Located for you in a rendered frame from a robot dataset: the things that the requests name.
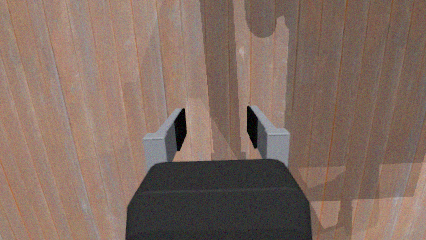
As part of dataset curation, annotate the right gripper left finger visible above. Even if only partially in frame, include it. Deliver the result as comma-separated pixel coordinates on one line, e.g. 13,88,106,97
142,107,188,172

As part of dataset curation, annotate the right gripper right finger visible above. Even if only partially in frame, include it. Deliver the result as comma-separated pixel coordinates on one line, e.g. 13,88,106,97
246,104,291,168

